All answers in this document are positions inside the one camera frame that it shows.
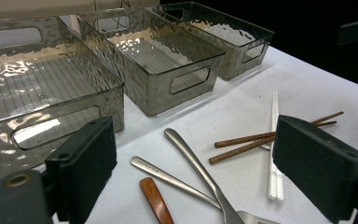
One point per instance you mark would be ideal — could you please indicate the white chopstick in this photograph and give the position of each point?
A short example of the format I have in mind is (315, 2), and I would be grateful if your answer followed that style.
(272, 180)
(280, 186)

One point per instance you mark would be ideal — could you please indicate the metal table knife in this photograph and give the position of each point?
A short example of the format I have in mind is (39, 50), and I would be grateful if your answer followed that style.
(195, 165)

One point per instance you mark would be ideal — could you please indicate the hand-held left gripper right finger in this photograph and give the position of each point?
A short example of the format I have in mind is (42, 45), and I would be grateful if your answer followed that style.
(317, 165)

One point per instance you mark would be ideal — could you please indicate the brown wooden spoon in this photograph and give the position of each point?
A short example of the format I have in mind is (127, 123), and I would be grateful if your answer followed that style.
(155, 199)

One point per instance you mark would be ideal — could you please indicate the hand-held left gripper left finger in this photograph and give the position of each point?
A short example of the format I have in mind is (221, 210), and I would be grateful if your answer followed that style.
(84, 168)

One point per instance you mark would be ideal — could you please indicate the smoky clear plastic bin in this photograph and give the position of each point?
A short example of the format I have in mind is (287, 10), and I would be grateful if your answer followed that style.
(230, 34)
(43, 84)
(155, 49)

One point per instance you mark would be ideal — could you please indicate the metal fork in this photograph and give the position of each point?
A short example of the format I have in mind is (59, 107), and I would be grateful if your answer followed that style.
(167, 179)

